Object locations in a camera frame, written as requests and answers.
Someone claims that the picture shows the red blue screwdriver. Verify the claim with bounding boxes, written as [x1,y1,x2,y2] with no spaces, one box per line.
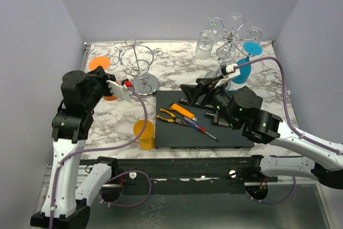
[183,116,219,141]

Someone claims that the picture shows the yellow plastic cup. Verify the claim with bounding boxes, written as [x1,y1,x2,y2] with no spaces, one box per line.
[133,120,155,151]

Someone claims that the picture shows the aluminium frame rail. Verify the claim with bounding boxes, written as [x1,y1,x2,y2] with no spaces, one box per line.
[42,165,318,188]

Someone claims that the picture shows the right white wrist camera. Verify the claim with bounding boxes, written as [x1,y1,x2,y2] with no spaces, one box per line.
[215,63,241,88]

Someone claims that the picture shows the clear tumbler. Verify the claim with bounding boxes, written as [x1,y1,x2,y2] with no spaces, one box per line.
[248,27,263,44]

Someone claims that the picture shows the yellow handled pliers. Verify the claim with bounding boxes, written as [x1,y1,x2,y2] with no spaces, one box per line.
[156,108,190,127]

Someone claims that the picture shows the small clear wine glass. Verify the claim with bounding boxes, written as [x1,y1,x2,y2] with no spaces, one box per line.
[216,45,235,64]

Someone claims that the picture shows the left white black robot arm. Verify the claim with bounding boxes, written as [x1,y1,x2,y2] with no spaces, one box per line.
[30,66,119,228]

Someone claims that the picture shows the orange plastic goblet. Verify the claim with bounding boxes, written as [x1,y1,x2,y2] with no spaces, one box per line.
[88,56,117,101]

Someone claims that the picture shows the tall chrome wine glass rack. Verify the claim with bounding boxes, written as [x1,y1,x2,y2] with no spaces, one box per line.
[199,16,262,90]

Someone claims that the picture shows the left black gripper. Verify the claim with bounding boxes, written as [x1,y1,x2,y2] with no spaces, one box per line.
[84,66,120,111]

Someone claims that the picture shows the dark grey tray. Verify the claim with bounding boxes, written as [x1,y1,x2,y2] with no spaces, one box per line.
[155,105,255,149]

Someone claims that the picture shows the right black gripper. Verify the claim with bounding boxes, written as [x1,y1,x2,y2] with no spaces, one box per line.
[180,75,239,129]

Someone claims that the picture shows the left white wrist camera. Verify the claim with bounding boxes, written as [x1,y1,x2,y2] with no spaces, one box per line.
[106,80,133,100]

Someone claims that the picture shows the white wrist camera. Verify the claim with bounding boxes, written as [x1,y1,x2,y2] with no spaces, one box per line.
[215,63,241,88]
[106,80,133,100]

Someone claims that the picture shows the long black metal bracket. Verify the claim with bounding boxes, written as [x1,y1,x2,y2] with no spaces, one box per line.
[194,103,229,127]

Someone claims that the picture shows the blue plastic goblet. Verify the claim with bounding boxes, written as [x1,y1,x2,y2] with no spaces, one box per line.
[230,41,263,84]

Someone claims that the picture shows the small chrome wire rack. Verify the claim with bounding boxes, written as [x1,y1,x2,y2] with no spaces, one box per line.
[110,39,160,98]

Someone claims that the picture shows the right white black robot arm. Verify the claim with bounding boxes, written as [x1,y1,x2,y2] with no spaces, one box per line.
[180,78,342,189]

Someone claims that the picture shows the yellow utility knife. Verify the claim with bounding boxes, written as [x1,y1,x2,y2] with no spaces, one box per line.
[168,103,197,121]

